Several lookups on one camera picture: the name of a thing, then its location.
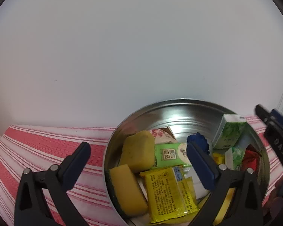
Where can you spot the blue scrunchie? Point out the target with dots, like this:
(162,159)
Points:
(200,140)

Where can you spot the green tea tissue pack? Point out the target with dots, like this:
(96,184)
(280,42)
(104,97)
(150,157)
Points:
(229,131)

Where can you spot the right hand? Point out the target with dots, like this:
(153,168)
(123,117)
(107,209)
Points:
(274,204)

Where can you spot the yellow snack packet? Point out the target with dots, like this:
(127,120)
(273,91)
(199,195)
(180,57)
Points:
(219,158)
(169,197)

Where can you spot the round metal cookie tin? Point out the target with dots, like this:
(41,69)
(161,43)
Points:
(183,117)

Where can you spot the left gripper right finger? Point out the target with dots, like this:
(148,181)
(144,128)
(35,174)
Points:
(246,205)

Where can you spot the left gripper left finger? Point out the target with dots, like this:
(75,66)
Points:
(31,207)

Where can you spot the red white striped cloth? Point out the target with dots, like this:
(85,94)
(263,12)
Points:
(23,146)

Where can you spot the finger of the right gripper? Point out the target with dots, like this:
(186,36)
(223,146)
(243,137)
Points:
(262,113)
(277,116)

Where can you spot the plain yellow sponge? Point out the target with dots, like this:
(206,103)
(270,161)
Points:
(224,208)

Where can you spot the yellow snack packet front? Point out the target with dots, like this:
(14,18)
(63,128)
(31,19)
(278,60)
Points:
(219,158)

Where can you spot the red snack packet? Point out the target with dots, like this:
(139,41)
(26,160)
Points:
(251,160)

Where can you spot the yellow green scrub sponge front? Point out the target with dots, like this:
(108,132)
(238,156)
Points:
(127,191)

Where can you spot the pink floral snack packet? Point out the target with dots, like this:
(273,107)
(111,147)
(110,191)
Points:
(163,135)

